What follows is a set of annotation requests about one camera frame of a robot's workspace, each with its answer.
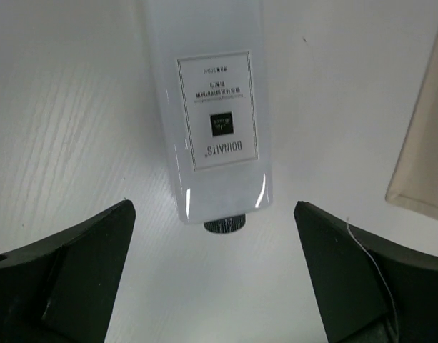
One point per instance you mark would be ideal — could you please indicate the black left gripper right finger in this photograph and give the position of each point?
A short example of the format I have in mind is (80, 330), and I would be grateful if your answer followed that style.
(367, 288)

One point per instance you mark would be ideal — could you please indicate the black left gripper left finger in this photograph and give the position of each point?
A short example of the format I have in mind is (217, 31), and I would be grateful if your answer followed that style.
(62, 288)

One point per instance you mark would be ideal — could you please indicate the beige canvas tote bag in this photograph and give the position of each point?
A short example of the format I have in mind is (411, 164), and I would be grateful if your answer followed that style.
(414, 183)

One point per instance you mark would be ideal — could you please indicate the white bottle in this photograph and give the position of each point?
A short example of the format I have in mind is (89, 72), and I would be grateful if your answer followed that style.
(210, 76)

